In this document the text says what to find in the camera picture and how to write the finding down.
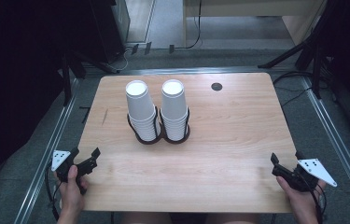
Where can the black tripod stand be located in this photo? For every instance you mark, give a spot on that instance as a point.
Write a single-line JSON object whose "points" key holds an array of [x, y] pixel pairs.
{"points": [[314, 43]]}

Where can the black double cup holder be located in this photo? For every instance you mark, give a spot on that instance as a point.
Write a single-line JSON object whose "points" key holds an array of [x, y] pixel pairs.
{"points": [[162, 137]]}

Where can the person's left hand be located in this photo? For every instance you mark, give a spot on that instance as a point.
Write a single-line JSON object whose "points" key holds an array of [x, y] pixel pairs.
{"points": [[71, 196]]}

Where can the light wooden desk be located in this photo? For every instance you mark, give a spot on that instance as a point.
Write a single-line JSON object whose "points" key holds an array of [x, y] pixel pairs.
{"points": [[250, 7]]}

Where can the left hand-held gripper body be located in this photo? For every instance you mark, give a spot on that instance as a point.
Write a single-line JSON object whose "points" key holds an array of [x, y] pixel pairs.
{"points": [[62, 160]]}

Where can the metal floor rail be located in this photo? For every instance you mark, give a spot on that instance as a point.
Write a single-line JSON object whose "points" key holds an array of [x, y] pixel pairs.
{"points": [[334, 137], [45, 161]]}

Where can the black round table grommet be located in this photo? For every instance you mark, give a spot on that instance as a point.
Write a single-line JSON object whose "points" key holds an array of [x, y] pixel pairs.
{"points": [[216, 86]]}

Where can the black plug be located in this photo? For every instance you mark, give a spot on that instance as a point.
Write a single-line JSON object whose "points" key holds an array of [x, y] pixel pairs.
{"points": [[171, 48], [148, 48], [135, 48]]}

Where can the person's right hand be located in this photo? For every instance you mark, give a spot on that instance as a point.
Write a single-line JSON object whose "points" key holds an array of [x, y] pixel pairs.
{"points": [[306, 202]]}

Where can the black cabinet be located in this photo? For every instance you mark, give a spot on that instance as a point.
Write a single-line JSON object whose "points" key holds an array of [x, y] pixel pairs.
{"points": [[109, 28]]}

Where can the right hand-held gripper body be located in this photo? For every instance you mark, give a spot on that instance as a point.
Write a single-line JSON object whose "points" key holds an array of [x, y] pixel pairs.
{"points": [[317, 171]]}

